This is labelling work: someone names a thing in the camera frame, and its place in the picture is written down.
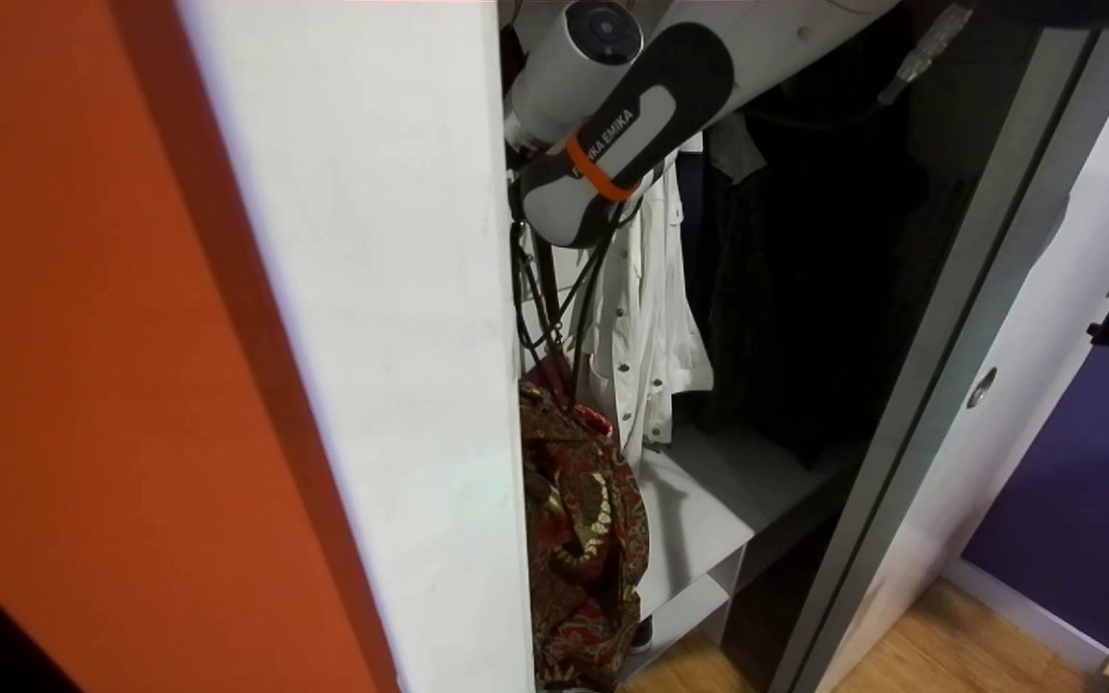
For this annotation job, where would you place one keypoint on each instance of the grey closet door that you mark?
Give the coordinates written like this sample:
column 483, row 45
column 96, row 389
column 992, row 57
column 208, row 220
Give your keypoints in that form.
column 996, row 353

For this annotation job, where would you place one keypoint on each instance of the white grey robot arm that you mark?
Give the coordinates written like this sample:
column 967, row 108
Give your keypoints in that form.
column 612, row 86

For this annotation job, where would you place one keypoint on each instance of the white hanging jacket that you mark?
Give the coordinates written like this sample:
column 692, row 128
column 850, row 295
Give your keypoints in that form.
column 639, row 335

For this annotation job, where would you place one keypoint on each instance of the white lower bench shelf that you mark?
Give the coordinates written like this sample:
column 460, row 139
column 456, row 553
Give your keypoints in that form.
column 723, row 510

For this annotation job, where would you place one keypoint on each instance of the black hanging coat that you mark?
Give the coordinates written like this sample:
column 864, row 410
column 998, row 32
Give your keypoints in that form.
column 823, row 220

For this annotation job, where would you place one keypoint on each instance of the patterned brown red scarf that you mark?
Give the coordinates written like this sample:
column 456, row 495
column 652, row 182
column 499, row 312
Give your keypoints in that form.
column 585, row 535

